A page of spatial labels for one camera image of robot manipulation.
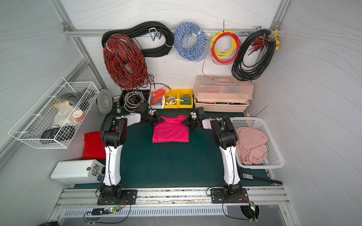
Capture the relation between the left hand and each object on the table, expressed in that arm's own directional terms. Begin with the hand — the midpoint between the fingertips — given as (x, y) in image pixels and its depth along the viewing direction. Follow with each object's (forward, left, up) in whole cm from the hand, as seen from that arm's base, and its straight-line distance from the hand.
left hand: (165, 118), depth 104 cm
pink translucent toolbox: (+15, -43, +13) cm, 47 cm away
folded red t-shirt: (-23, +45, -2) cm, 50 cm away
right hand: (0, -12, -1) cm, 12 cm away
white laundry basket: (-30, -68, +2) cm, 75 cm away
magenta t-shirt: (-10, -6, 0) cm, 12 cm away
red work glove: (+22, +6, +5) cm, 23 cm away
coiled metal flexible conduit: (+16, +28, +3) cm, 33 cm away
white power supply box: (-42, +38, +10) cm, 58 cm away
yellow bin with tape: (+28, -3, +2) cm, 28 cm away
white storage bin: (+13, +7, 0) cm, 15 cm away
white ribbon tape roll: (+21, -3, -1) cm, 22 cm away
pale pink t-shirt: (-23, -57, +2) cm, 62 cm away
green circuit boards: (+22, -16, -1) cm, 27 cm away
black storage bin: (-1, +12, +16) cm, 20 cm away
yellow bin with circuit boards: (+22, -11, +4) cm, 25 cm away
